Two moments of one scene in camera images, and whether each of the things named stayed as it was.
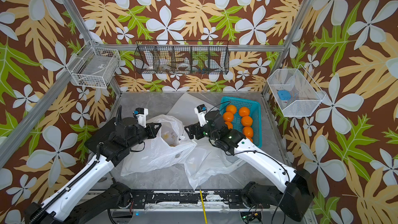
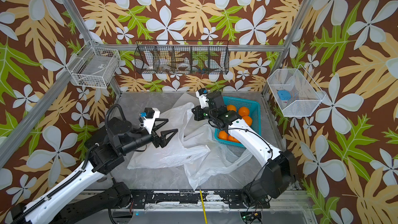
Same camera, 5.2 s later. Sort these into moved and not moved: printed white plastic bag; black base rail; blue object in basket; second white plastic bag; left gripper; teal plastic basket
Moved: printed white plastic bag; left gripper
Not moved: black base rail; blue object in basket; second white plastic bag; teal plastic basket
